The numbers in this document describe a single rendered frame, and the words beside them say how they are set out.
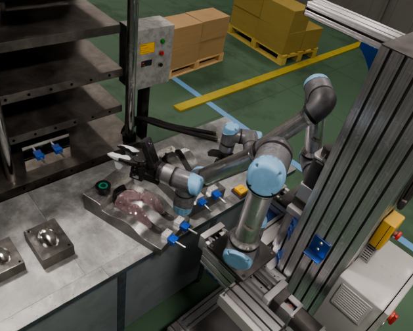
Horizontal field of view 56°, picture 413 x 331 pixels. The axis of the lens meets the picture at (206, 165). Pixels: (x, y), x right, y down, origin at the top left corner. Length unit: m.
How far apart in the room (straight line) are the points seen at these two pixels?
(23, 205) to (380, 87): 1.76
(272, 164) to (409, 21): 6.70
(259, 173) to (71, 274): 1.08
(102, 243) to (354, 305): 1.17
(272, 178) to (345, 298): 0.64
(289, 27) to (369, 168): 4.57
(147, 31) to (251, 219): 1.47
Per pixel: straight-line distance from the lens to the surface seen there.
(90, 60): 2.45
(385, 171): 1.33
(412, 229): 3.99
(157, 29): 2.49
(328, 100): 1.70
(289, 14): 5.78
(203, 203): 2.08
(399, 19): 7.79
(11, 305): 1.89
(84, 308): 2.10
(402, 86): 1.23
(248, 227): 1.38
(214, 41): 5.39
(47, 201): 2.23
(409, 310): 3.38
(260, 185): 1.21
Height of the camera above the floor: 2.39
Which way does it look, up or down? 40 degrees down
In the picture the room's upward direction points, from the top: 12 degrees clockwise
